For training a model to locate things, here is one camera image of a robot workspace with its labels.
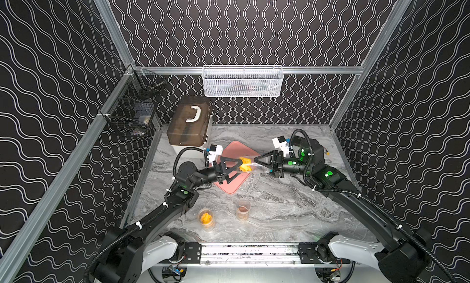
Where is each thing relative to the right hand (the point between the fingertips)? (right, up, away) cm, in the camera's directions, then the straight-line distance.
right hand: (256, 162), depth 66 cm
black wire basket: (-59, +26, +27) cm, 70 cm away
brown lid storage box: (-31, +17, +29) cm, 46 cm away
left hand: (-5, -1, -2) cm, 6 cm away
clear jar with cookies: (-2, -1, -3) cm, 4 cm away
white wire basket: (-3, +50, +60) cm, 78 cm away
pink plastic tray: (-7, +3, +43) cm, 43 cm away
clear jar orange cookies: (-20, -25, +11) cm, 33 cm away
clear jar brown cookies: (-4, -22, +19) cm, 30 cm away
